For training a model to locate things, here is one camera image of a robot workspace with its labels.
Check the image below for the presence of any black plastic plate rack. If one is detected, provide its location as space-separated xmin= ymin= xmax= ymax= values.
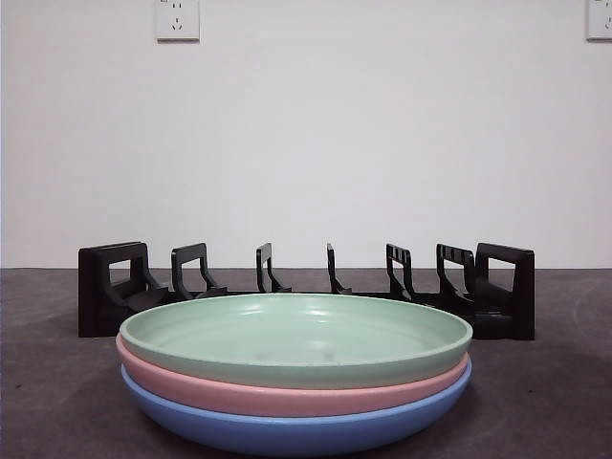
xmin=77 ymin=240 xmax=536 ymax=341

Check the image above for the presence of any pink round plate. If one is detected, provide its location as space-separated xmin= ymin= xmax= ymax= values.
xmin=116 ymin=334 xmax=472 ymax=417

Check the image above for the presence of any pale green round plate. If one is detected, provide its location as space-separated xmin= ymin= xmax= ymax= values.
xmin=118 ymin=293 xmax=474 ymax=389

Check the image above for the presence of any blue round plate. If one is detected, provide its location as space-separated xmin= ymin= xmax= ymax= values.
xmin=120 ymin=358 xmax=474 ymax=445

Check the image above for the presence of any white wall socket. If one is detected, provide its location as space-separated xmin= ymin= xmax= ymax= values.
xmin=156 ymin=0 xmax=201 ymax=43
xmin=586 ymin=0 xmax=612 ymax=42

